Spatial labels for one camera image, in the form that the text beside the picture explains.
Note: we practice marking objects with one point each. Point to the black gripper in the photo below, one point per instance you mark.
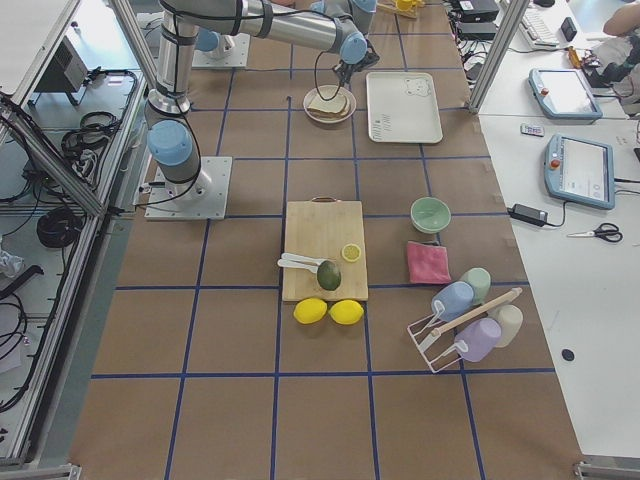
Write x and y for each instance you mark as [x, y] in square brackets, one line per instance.
[348, 63]

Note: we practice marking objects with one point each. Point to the cream round plate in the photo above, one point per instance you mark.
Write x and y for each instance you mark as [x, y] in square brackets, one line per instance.
[327, 92]

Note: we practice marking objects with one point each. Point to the bread slice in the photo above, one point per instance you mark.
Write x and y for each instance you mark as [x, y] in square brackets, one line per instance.
[336, 107]

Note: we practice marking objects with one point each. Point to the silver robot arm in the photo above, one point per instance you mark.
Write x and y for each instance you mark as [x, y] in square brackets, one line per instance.
[214, 45]
[336, 27]

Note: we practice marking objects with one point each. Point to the cream bear tray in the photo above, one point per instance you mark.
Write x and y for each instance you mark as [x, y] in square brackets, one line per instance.
[402, 107]

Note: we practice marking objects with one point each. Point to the wooden cup rack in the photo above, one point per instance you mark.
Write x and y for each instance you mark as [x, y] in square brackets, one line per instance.
[388, 6]

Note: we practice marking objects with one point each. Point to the yellow mug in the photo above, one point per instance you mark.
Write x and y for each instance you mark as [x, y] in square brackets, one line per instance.
[409, 7]

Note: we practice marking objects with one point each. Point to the wooden cutting board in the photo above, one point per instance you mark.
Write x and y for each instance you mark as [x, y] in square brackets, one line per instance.
[320, 230]

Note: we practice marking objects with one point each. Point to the green bowl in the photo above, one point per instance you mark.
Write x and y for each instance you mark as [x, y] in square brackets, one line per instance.
[429, 215]

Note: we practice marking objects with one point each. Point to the lemon slice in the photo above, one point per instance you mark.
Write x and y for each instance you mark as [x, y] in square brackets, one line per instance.
[351, 252]

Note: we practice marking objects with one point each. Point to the avocado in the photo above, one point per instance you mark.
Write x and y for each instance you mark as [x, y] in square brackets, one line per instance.
[328, 275]

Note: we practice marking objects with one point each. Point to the pink cloth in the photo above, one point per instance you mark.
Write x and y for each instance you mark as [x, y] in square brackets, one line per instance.
[427, 264]

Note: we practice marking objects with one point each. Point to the far teach pendant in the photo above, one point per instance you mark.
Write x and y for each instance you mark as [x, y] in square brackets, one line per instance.
[564, 94]

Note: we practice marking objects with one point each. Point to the teach pendant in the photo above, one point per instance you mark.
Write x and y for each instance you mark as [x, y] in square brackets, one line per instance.
[580, 171]
[564, 94]

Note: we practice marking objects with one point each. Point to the black power adapter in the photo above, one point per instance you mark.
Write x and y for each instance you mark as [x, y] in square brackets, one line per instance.
[529, 215]

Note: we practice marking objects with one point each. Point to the whole lemon right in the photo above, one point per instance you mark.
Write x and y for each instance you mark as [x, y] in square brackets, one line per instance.
[346, 312]

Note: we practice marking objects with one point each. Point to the whole lemon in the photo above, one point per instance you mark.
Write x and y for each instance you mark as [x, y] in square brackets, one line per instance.
[346, 312]
[310, 310]

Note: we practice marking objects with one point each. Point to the whole lemon left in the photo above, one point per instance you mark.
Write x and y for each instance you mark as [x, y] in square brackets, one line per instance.
[310, 310]

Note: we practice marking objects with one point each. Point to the green cup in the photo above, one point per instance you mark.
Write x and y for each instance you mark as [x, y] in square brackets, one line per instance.
[480, 281]

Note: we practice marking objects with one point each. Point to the blue cup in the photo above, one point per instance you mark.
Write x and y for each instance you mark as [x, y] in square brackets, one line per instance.
[452, 301]

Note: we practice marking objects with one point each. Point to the near teach pendant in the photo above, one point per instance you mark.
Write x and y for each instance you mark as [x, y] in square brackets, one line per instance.
[580, 171]

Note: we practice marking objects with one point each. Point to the cream cup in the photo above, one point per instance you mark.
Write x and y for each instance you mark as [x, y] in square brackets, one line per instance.
[510, 319]

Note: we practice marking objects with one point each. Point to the purple cup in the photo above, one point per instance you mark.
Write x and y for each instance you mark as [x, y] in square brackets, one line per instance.
[478, 339]

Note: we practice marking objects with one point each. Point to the scissors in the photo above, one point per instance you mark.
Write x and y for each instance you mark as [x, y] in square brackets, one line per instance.
[606, 231]

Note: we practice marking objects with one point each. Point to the white wire cup rack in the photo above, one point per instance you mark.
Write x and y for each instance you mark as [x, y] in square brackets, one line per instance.
[434, 340]

